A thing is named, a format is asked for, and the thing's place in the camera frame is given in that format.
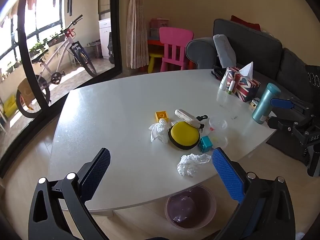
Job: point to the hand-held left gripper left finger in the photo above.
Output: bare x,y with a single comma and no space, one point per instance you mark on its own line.
96,175

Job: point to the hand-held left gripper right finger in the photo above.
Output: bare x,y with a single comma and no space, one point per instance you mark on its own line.
228,175

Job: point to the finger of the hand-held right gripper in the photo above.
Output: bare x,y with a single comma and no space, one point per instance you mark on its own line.
281,124
281,103

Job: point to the clear plastic cup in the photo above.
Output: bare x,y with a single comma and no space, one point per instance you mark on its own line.
218,123
221,141

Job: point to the teal toy block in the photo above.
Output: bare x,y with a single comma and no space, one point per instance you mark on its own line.
205,144

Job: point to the white tissue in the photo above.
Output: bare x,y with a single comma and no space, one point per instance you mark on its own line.
190,165
158,130

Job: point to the purple plastic bin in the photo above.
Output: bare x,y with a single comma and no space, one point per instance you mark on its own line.
190,212

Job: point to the yellow round zip case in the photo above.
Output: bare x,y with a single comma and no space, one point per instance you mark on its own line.
183,135

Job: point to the teal thermos bottle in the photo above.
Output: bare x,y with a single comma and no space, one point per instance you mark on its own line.
265,102

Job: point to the small white blue object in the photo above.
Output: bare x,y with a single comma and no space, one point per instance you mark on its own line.
255,103

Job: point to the black printed cushion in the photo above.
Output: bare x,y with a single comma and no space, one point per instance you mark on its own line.
313,80

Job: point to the flag print tissue box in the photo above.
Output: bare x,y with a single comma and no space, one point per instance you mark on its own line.
243,85

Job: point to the small white green bottle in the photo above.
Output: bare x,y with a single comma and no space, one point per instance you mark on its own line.
231,86

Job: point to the white tube bottle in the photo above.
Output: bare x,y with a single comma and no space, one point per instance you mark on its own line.
223,81

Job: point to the grey sofa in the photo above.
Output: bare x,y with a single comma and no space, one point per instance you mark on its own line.
250,42

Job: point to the beige zip pouch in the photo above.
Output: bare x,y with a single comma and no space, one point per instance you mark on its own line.
186,117

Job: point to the light grey pillow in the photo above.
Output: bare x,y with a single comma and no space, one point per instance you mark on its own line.
225,50

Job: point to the red cushion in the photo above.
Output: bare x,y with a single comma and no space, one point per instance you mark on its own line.
246,25

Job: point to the yellow toy block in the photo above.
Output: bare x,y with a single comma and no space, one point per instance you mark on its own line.
162,116

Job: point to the yellow crate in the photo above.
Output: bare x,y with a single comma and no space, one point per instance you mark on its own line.
10,106

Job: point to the white bicycle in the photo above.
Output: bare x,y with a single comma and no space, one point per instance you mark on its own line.
85,62

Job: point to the pink child chair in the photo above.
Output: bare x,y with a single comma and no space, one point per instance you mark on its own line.
175,36

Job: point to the shoe rack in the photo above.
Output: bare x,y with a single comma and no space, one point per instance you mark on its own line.
95,48

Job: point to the black folded stroller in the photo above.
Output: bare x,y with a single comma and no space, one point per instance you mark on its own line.
110,47

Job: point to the yellow child stool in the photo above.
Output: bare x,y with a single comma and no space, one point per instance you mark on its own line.
156,56

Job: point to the white cabinet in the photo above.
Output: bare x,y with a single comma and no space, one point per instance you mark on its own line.
105,37

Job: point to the red child table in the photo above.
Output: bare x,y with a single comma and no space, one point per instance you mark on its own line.
155,41

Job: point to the window planter with plants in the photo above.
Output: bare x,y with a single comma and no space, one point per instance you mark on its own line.
56,40

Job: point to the pink storage box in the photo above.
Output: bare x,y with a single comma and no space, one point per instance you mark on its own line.
160,27

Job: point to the beige curtain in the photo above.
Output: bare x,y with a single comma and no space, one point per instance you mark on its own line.
137,30

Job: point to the black sliding door frame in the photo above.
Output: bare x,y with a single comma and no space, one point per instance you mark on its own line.
116,30

